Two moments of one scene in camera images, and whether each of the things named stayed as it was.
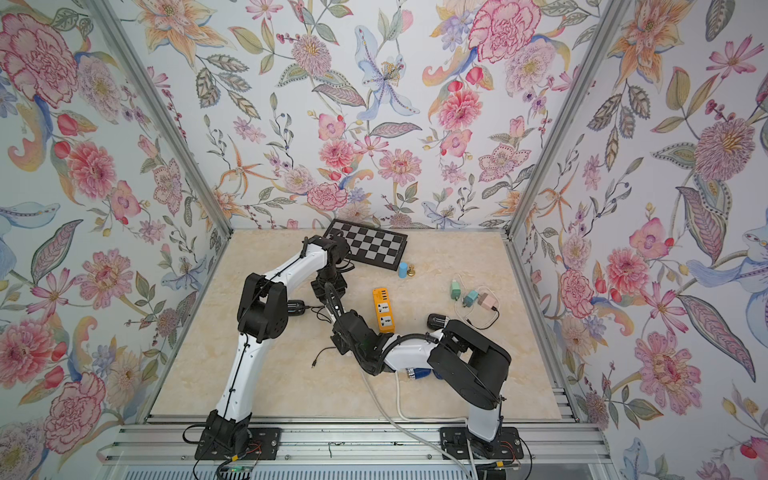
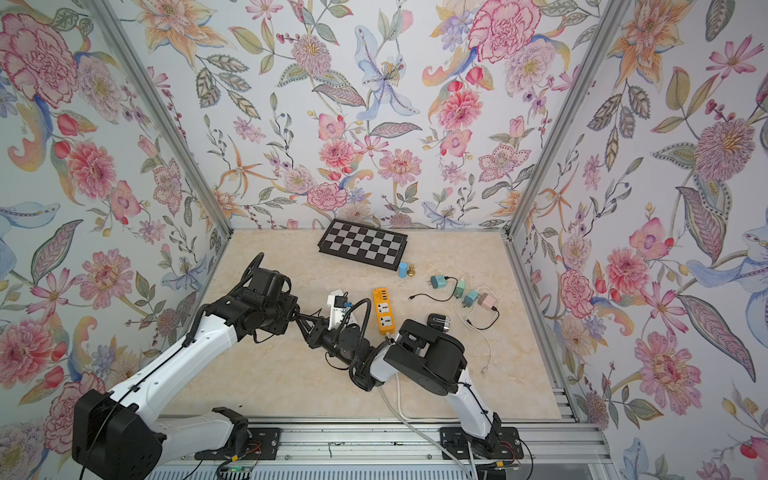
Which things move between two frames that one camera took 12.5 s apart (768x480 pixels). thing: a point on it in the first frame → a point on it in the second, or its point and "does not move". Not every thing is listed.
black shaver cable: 314,362 → 442,300
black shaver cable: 493,308 does not move
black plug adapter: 437,322 does not move
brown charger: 486,301 does not move
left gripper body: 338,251 → 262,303
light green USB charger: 456,290 does not move
